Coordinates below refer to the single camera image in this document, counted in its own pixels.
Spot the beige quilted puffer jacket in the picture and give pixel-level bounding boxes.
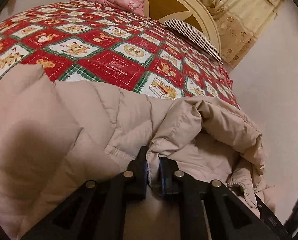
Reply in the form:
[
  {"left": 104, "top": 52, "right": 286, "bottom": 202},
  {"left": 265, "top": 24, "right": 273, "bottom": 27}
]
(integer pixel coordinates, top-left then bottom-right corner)
[{"left": 0, "top": 64, "right": 275, "bottom": 239}]

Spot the red christmas patterned bedspread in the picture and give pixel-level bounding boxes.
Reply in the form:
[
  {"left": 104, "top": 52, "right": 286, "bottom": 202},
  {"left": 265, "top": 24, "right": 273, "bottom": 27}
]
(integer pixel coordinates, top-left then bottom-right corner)
[{"left": 0, "top": 0, "right": 238, "bottom": 106}]

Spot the striped pillow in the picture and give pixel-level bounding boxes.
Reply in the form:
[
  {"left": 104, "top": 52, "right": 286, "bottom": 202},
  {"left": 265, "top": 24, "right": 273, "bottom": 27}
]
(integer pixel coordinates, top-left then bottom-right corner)
[{"left": 164, "top": 19, "right": 223, "bottom": 65}]

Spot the yellow patterned right curtain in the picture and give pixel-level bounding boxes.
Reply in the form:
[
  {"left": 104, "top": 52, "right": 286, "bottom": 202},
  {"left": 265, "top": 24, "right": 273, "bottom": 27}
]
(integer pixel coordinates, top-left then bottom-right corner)
[{"left": 200, "top": 0, "right": 285, "bottom": 68}]

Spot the pink folded blanket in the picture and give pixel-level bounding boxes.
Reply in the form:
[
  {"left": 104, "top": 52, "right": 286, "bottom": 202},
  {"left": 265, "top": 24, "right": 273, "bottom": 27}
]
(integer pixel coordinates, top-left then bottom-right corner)
[{"left": 74, "top": 0, "right": 146, "bottom": 17}]

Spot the cream wooden arched headboard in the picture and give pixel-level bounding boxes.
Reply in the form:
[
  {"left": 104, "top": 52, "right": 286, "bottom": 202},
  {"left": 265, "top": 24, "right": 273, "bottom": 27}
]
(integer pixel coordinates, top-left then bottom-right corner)
[{"left": 144, "top": 0, "right": 221, "bottom": 52}]

